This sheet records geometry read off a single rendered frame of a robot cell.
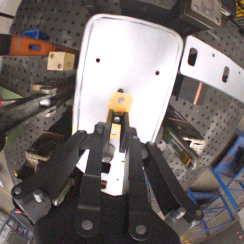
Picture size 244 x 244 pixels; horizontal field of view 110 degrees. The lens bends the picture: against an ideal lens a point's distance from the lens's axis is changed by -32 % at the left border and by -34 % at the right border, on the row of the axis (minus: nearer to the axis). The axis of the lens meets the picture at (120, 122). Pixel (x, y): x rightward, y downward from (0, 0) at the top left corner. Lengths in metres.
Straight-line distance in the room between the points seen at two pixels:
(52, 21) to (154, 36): 0.54
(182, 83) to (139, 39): 0.15
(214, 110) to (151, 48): 0.61
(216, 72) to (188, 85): 0.09
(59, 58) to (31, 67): 0.52
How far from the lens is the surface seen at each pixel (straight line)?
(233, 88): 0.43
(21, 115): 0.22
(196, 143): 0.34
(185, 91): 0.34
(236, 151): 2.39
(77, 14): 0.69
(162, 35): 0.30
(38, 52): 0.23
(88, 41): 0.29
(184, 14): 0.31
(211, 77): 0.36
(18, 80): 0.82
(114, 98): 0.20
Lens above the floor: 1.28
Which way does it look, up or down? 65 degrees down
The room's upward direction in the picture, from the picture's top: 179 degrees counter-clockwise
